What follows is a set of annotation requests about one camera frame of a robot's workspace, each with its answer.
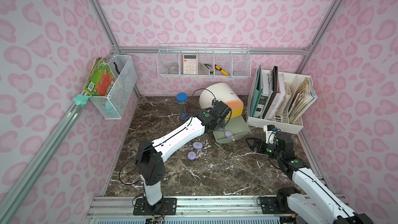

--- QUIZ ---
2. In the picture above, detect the purple earphone case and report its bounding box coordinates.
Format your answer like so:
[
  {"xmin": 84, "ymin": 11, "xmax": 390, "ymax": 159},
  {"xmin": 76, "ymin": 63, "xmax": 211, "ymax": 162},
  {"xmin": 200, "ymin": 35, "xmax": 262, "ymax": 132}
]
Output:
[
  {"xmin": 192, "ymin": 142, "xmax": 203, "ymax": 150},
  {"xmin": 187, "ymin": 151, "xmax": 197, "ymax": 161},
  {"xmin": 224, "ymin": 130, "xmax": 234, "ymax": 138}
]

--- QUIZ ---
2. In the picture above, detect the yellow drawer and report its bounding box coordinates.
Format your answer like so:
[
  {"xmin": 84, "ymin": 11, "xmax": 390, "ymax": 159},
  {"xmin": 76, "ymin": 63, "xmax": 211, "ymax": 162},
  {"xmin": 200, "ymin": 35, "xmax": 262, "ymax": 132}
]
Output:
[{"xmin": 231, "ymin": 106, "xmax": 244, "ymax": 119}]

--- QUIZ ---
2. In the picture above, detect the green bottom drawer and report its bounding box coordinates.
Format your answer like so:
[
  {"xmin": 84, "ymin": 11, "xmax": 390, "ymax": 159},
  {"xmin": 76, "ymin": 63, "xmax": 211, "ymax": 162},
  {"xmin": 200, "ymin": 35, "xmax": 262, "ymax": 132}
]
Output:
[{"xmin": 213, "ymin": 116, "xmax": 250, "ymax": 144}]

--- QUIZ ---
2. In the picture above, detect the orange top drawer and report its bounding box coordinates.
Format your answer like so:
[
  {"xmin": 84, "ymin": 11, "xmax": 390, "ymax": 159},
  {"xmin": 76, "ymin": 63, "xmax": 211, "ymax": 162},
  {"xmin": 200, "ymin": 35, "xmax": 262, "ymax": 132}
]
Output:
[{"xmin": 226, "ymin": 100, "xmax": 244, "ymax": 110}]

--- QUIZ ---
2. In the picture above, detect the white drawer cabinet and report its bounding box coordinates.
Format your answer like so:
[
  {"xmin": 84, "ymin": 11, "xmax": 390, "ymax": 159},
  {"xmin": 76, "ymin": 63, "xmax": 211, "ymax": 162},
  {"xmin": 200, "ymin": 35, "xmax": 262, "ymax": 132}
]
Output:
[{"xmin": 199, "ymin": 83, "xmax": 240, "ymax": 108}]

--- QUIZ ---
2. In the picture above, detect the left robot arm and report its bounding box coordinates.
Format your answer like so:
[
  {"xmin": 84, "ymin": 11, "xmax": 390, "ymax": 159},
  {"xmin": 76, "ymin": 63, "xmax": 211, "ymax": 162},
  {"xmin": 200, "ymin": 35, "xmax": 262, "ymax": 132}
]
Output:
[{"xmin": 134, "ymin": 100, "xmax": 232, "ymax": 209}]

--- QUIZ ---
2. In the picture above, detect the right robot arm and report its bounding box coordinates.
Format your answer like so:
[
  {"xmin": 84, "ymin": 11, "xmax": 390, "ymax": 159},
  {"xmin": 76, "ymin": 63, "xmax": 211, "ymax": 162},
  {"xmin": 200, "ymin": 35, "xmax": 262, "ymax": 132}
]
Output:
[{"xmin": 251, "ymin": 127, "xmax": 373, "ymax": 224}]

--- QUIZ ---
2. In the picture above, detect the white file organizer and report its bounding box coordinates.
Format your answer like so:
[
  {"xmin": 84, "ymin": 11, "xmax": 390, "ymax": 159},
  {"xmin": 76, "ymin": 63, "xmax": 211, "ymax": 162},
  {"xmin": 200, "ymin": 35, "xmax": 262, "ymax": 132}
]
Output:
[{"xmin": 246, "ymin": 66, "xmax": 318, "ymax": 134}]

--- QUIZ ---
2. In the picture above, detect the grey stapler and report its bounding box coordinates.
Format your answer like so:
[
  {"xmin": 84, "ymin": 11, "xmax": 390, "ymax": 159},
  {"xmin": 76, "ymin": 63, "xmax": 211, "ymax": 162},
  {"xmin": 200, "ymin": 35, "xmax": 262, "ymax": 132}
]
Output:
[{"xmin": 199, "ymin": 63, "xmax": 214, "ymax": 76}]

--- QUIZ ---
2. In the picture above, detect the pink white calculator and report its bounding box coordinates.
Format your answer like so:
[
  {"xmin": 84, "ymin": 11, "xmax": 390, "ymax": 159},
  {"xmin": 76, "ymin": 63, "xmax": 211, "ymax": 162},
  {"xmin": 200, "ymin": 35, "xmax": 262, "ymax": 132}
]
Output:
[{"xmin": 182, "ymin": 54, "xmax": 198, "ymax": 75}]

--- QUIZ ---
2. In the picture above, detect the clear tape roll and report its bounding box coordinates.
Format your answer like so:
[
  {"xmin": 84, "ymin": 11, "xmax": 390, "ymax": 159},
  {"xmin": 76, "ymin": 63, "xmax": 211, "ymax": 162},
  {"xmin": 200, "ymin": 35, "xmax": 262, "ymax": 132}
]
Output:
[{"xmin": 166, "ymin": 65, "xmax": 179, "ymax": 75}]

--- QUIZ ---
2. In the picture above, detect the green red booklet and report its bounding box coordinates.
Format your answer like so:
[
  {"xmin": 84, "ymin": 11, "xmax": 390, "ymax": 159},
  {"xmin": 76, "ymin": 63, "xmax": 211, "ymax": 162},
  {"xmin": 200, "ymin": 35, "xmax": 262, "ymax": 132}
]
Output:
[{"xmin": 84, "ymin": 58, "xmax": 117, "ymax": 96}]

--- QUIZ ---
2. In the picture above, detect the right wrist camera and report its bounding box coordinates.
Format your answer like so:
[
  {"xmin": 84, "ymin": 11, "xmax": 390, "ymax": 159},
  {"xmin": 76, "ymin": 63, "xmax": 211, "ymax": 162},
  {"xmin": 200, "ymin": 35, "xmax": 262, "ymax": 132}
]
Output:
[{"xmin": 263, "ymin": 125, "xmax": 277, "ymax": 144}]

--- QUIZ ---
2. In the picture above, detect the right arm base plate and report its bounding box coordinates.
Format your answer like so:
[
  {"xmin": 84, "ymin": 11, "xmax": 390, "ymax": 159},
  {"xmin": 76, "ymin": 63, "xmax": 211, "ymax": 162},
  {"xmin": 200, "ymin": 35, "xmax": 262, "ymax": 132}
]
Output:
[{"xmin": 256, "ymin": 196, "xmax": 295, "ymax": 215}]

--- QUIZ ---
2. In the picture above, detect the white wire wall shelf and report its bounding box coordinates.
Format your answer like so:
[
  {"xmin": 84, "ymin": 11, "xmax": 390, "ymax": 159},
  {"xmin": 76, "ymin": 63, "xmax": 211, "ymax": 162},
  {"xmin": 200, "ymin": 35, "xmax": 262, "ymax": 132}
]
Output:
[{"xmin": 156, "ymin": 43, "xmax": 251, "ymax": 78}]

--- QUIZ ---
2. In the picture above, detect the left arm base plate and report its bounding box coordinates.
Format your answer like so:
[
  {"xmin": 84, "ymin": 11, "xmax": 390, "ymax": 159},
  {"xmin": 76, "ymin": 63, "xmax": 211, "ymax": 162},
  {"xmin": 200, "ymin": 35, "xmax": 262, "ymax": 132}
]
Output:
[{"xmin": 133, "ymin": 198, "xmax": 177, "ymax": 216}]

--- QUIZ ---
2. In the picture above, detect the white mesh wall basket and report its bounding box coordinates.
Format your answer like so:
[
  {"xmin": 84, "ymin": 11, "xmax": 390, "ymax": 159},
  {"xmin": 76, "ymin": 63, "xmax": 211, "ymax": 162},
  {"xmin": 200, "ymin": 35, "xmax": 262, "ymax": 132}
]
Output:
[{"xmin": 90, "ymin": 55, "xmax": 137, "ymax": 120}]

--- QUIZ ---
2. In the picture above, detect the mint green wall hook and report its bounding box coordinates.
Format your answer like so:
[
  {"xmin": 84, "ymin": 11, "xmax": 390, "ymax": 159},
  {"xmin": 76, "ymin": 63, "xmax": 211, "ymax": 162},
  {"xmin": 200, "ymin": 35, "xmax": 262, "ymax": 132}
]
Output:
[{"xmin": 73, "ymin": 94, "xmax": 91, "ymax": 106}]

